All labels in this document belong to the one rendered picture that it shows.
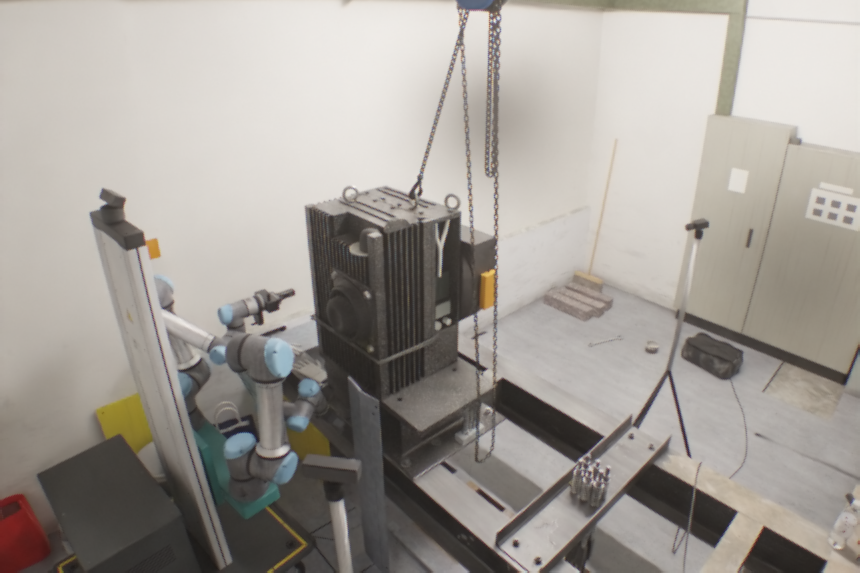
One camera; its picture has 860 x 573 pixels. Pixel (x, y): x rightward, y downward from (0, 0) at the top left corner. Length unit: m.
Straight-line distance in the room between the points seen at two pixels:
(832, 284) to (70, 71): 4.60
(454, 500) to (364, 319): 0.77
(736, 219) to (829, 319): 0.97
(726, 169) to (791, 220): 0.59
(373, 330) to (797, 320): 3.32
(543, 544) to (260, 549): 1.18
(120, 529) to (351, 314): 1.08
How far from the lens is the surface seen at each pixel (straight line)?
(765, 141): 4.25
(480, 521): 2.10
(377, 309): 1.98
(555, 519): 2.13
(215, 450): 2.37
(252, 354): 1.75
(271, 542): 2.54
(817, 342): 4.55
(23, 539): 3.20
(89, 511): 2.18
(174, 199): 2.76
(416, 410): 2.17
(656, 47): 4.77
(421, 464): 2.27
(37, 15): 2.54
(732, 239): 4.45
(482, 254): 2.17
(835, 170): 4.18
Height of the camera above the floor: 2.29
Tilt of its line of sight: 23 degrees down
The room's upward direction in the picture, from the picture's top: straight up
